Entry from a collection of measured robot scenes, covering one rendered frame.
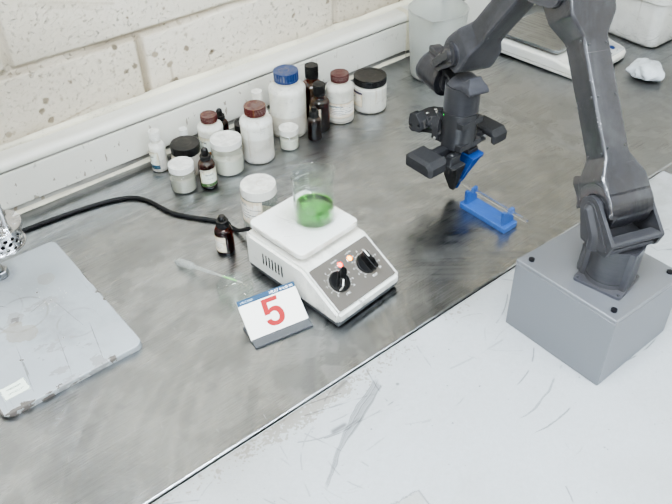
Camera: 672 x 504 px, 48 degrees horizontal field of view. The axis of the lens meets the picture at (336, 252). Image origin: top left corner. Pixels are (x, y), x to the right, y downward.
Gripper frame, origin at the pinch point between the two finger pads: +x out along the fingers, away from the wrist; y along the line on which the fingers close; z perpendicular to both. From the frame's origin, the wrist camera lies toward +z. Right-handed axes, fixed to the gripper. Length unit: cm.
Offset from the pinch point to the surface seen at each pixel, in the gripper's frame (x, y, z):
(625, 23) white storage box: 2, -75, 17
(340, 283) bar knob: -1.6, 33.8, -10.2
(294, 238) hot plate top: -4.3, 34.5, -0.7
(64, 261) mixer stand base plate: 4, 60, 26
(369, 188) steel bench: 4.8, 9.8, 10.8
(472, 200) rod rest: 3.6, 0.0, -4.5
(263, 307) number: 1.6, 43.1, -4.2
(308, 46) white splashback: -5.3, -4.2, 45.5
